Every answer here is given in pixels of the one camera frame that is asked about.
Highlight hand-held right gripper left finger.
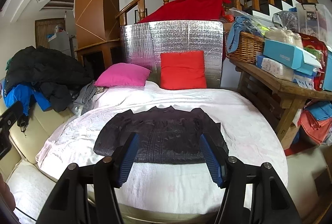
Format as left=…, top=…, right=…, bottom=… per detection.
left=36, top=133, right=140, bottom=224

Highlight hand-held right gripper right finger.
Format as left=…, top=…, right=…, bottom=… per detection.
left=199, top=133, right=303, bottom=224

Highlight dark navy puffer jacket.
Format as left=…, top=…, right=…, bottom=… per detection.
left=93, top=106, right=229, bottom=165

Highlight person's left forearm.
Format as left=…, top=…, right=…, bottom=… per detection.
left=0, top=175, right=16, bottom=217

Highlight blue jacket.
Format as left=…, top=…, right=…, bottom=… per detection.
left=2, top=82, right=51, bottom=117

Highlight cream leather sofa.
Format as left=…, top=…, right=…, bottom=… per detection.
left=0, top=103, right=332, bottom=224

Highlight white fleece blanket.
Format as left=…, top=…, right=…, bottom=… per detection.
left=6, top=157, right=288, bottom=214

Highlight pale pink embossed blanket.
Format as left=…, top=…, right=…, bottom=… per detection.
left=36, top=81, right=288, bottom=188

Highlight black coat pile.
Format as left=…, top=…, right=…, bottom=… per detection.
left=5, top=45, right=94, bottom=113

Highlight grey garment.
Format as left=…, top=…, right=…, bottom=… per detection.
left=70, top=80, right=107, bottom=117

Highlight pink cushion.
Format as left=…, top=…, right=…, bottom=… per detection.
left=94, top=63, right=151, bottom=87

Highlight red cushion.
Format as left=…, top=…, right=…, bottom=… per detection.
left=160, top=51, right=207, bottom=90

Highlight silver refrigerator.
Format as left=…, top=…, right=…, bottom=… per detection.
left=49, top=32, right=72, bottom=57

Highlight wooden table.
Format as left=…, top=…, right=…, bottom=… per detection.
left=228, top=56, right=332, bottom=150

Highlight orange and blue bag pile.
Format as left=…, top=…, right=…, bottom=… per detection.
left=298, top=102, right=332, bottom=147

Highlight wicker basket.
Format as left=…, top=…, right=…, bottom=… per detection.
left=223, top=31, right=266, bottom=65

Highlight dark wooden cabinet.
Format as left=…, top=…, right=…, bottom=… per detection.
left=75, top=40, right=122, bottom=71

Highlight light blue cloth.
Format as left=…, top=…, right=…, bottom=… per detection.
left=228, top=16, right=257, bottom=53

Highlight teal cardboard box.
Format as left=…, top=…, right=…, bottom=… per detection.
left=263, top=38, right=322, bottom=76

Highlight silver foil insulation panel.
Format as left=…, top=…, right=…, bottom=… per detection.
left=121, top=20, right=224, bottom=89

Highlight cream wrapped bundle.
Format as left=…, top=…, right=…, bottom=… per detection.
left=265, top=27, right=304, bottom=48

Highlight small framed picture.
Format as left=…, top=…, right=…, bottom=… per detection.
left=135, top=9, right=148, bottom=22

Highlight large red cloth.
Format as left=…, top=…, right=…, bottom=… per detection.
left=139, top=0, right=231, bottom=23

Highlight red printed bag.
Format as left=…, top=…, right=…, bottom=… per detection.
left=301, top=33, right=330, bottom=92

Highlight clear plastic bag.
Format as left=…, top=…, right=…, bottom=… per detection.
left=273, top=11, right=299, bottom=32

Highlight black and white stairs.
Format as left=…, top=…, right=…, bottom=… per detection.
left=249, top=0, right=319, bottom=22

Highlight clear plastic storage box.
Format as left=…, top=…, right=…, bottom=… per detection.
left=296, top=2, right=332, bottom=40

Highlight black cable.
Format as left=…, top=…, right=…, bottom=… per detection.
left=13, top=204, right=38, bottom=223

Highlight brown framed wall panel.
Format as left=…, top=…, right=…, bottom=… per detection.
left=35, top=18, right=66, bottom=49

